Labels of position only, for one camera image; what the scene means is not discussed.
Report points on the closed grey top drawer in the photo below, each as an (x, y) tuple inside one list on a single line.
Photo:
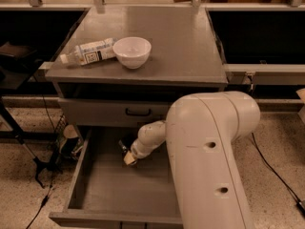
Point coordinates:
[(92, 112)]

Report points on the black tripod stand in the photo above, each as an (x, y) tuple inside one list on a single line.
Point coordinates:
[(18, 134)]

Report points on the white ceramic bowl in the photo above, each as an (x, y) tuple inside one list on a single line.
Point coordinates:
[(132, 52)]

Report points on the black drawer handle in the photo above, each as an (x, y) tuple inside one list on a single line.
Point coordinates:
[(137, 113)]

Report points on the grey drawer cabinet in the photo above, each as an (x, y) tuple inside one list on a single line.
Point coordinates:
[(184, 57)]

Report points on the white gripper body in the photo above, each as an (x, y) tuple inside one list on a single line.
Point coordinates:
[(135, 151)]

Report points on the clear plastic labelled bottle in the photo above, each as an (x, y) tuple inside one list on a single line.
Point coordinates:
[(88, 53)]

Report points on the dark side shelf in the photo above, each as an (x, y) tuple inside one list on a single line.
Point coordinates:
[(17, 64)]

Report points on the silver blue redbull can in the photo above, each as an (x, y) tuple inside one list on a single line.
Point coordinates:
[(126, 142)]

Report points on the open grey middle drawer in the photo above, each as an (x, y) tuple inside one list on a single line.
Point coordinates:
[(106, 193)]

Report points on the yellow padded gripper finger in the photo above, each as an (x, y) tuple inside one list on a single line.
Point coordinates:
[(129, 159)]

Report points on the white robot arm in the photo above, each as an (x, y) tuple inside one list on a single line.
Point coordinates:
[(198, 131)]

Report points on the wire basket with cups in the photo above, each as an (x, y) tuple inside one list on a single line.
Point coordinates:
[(68, 142)]

